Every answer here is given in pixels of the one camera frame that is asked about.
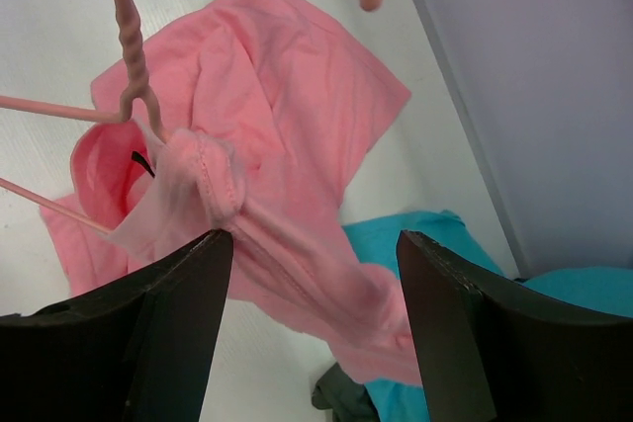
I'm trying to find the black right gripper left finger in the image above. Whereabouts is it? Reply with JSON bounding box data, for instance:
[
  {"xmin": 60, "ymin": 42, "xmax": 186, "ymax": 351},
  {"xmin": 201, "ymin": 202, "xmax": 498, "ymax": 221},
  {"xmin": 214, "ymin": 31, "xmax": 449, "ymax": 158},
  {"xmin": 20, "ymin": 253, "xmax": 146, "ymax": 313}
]
[{"xmin": 1, "ymin": 230, "xmax": 233, "ymax": 421}]

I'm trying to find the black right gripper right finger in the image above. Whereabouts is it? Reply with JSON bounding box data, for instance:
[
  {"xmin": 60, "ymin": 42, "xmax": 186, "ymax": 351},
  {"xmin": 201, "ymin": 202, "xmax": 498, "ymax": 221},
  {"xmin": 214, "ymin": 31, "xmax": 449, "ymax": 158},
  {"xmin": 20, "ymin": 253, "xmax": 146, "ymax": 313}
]
[{"xmin": 397, "ymin": 231, "xmax": 632, "ymax": 421}]

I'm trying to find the pink t shirt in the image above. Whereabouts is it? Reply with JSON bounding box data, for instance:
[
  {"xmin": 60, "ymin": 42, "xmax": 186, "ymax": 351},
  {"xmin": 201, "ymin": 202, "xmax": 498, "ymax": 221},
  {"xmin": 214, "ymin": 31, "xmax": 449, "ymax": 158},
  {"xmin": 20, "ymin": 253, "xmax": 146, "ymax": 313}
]
[{"xmin": 42, "ymin": 0, "xmax": 420, "ymax": 384}]

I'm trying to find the pink wire hanger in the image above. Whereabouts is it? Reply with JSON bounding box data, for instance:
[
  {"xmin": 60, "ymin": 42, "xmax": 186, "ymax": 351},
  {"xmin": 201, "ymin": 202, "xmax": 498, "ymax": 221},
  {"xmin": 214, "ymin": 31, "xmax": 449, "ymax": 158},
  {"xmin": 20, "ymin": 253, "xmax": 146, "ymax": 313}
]
[{"xmin": 0, "ymin": 0, "xmax": 385, "ymax": 238}]

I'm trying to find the teal t shirt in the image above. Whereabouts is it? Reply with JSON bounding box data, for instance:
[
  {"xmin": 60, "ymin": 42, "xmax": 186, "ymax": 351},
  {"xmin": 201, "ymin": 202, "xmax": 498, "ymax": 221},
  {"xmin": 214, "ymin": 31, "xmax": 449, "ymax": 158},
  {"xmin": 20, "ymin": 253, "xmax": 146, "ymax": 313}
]
[{"xmin": 345, "ymin": 211, "xmax": 632, "ymax": 421}]

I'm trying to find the dark green garment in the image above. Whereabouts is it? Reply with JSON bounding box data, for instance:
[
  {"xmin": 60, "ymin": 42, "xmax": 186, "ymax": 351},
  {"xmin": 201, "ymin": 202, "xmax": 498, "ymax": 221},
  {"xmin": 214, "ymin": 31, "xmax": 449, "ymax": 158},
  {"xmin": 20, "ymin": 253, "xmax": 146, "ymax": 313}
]
[{"xmin": 311, "ymin": 363, "xmax": 380, "ymax": 422}]

